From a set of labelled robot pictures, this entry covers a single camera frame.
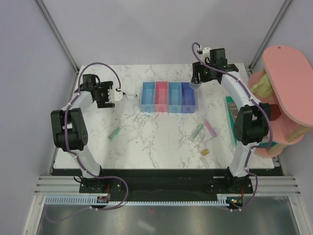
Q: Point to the brown cube on shelf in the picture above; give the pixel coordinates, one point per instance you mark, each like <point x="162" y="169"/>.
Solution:
<point x="275" y="112"/>

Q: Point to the clear jar of clips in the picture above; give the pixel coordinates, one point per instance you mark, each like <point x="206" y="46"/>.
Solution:
<point x="195" y="86"/>

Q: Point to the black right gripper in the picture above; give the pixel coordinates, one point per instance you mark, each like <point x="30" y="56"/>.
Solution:
<point x="197" y="67"/>

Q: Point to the green correction tape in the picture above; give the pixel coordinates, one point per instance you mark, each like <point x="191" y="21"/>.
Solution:
<point x="114" y="134"/>
<point x="196" y="132"/>

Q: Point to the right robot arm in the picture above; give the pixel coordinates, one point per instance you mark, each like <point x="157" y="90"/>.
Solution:
<point x="253" y="121"/>

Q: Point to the small gold binder clip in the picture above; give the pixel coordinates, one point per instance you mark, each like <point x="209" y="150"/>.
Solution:
<point x="205" y="152"/>

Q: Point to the teal blue plastic bin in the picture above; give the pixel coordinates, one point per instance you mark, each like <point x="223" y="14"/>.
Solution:
<point x="174" y="97"/>

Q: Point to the green book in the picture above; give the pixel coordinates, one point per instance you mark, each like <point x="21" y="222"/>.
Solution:
<point x="232" y="110"/>

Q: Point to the dark blue plastic bin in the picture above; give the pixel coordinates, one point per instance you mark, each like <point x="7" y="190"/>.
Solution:
<point x="188" y="98"/>

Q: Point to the green correction tape left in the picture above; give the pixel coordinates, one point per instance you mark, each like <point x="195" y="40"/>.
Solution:
<point x="114" y="134"/>

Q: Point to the pink plastic bin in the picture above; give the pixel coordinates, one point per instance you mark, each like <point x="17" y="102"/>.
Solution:
<point x="161" y="97"/>

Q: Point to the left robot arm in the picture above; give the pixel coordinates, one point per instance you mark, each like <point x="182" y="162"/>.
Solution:
<point x="68" y="126"/>

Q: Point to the yellow cup on shelf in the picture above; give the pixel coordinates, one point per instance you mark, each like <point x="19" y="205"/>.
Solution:
<point x="263" y="88"/>

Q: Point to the pink wooden shelf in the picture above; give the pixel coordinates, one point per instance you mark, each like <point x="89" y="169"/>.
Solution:
<point x="291" y="77"/>

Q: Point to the pink correction tape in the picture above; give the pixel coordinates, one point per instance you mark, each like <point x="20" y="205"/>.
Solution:
<point x="209" y="128"/>

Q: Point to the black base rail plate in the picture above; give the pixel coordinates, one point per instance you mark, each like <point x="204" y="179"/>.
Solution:
<point x="166" y="184"/>

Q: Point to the aluminium frame rails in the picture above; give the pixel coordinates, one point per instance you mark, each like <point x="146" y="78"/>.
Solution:
<point x="271" y="209"/>

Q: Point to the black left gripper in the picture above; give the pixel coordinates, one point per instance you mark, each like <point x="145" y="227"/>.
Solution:
<point x="105" y="86"/>

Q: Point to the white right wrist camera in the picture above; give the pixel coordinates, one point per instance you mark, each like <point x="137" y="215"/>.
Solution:
<point x="204" y="54"/>

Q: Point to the light blue left bin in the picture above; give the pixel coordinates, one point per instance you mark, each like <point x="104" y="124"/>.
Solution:
<point x="148" y="97"/>

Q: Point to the green correction tape right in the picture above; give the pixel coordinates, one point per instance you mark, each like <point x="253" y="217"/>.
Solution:
<point x="196" y="132"/>

